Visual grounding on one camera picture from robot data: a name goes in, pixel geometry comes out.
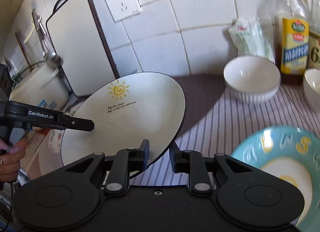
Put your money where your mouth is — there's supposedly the white wall socket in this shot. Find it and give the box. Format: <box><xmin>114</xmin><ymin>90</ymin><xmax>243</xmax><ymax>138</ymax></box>
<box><xmin>105</xmin><ymin>0</ymin><xmax>142</xmax><ymax>23</ymax></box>

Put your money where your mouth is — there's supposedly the white rice cooker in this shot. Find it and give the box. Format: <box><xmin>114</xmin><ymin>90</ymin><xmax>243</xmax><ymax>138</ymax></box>
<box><xmin>10</xmin><ymin>63</ymin><xmax>69</xmax><ymax>110</ymax></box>

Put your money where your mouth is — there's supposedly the yellow label cooking wine bottle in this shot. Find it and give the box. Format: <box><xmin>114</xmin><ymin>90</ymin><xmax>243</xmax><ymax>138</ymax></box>
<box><xmin>275</xmin><ymin>0</ymin><xmax>309</xmax><ymax>85</ymax></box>

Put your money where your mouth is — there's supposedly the white sun print plate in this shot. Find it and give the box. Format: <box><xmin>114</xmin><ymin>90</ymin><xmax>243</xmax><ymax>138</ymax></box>
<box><xmin>61</xmin><ymin>72</ymin><xmax>186</xmax><ymax>166</ymax></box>

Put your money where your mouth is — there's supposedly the small white ribbed bowl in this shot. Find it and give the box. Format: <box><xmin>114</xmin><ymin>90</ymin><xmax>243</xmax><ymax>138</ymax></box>
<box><xmin>223</xmin><ymin>55</ymin><xmax>281</xmax><ymax>104</ymax></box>
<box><xmin>303</xmin><ymin>68</ymin><xmax>320</xmax><ymax>113</ymax></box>

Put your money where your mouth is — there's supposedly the hanging metal ladle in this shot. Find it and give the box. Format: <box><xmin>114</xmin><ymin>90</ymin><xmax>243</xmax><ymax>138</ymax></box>
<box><xmin>31</xmin><ymin>9</ymin><xmax>63</xmax><ymax>69</ymax></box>

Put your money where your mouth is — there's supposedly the left hand with painted nails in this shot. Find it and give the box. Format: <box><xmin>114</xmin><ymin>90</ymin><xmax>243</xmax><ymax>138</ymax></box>
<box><xmin>0</xmin><ymin>137</ymin><xmax>28</xmax><ymax>182</ymax></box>

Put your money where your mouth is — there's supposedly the hanging wooden spatula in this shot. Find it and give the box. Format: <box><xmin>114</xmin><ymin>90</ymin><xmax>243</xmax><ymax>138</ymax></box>
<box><xmin>15</xmin><ymin>31</ymin><xmax>33</xmax><ymax>72</ymax></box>

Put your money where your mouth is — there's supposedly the white cutting board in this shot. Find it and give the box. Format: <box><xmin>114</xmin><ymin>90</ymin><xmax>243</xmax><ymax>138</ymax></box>
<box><xmin>46</xmin><ymin>0</ymin><xmax>120</xmax><ymax>96</ymax></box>

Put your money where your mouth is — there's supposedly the striped pink table mat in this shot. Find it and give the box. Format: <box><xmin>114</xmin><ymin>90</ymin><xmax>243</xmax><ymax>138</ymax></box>
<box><xmin>21</xmin><ymin>86</ymin><xmax>319</xmax><ymax>179</ymax></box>

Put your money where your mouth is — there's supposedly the white seasoning bag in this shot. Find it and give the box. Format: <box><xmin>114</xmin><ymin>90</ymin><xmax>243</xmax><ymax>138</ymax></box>
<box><xmin>228</xmin><ymin>17</ymin><xmax>276</xmax><ymax>64</ymax></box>

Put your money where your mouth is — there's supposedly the white vinegar bottle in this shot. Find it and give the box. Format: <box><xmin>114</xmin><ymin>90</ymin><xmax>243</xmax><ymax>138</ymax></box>
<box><xmin>308</xmin><ymin>0</ymin><xmax>320</xmax><ymax>69</ymax></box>

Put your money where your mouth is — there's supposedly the teal fried egg plate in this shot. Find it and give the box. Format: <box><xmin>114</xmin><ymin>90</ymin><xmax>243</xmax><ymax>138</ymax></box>
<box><xmin>231</xmin><ymin>126</ymin><xmax>319</xmax><ymax>231</ymax></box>

